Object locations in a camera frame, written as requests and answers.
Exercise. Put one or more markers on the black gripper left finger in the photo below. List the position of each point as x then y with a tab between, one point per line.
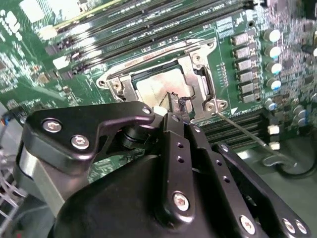
74	138

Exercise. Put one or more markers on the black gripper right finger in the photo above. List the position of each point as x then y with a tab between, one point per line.
223	173

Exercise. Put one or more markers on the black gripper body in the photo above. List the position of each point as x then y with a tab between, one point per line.
111	210

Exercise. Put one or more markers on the silver CPU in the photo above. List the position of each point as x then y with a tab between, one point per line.
158	84

